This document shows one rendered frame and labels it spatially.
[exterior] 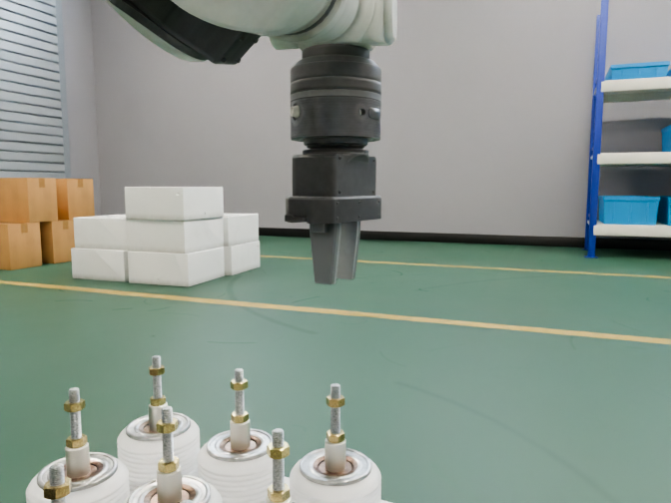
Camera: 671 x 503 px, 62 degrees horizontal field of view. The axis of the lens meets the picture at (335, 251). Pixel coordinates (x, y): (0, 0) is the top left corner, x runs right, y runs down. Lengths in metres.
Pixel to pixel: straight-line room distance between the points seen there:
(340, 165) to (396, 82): 5.20
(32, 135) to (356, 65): 6.41
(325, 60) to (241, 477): 0.43
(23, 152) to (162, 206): 3.77
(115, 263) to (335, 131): 2.96
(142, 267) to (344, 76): 2.83
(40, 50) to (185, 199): 4.26
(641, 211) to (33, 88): 5.94
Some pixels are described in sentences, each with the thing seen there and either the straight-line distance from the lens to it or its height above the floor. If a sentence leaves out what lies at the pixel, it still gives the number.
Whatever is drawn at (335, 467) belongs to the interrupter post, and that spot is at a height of 0.26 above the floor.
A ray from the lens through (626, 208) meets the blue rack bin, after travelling 4.73.
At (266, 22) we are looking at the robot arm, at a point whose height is 0.63.
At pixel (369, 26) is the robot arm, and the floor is 0.67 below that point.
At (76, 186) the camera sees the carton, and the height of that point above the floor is 0.54.
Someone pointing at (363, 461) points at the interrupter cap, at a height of 0.25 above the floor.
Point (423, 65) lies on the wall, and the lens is 5.67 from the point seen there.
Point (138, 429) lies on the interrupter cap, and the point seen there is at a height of 0.25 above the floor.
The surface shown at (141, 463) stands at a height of 0.23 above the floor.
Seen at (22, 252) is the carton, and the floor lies 0.10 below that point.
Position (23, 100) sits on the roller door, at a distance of 6.84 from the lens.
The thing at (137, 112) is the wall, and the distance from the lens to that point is 7.21.
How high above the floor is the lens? 0.54
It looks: 7 degrees down
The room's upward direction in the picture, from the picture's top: straight up
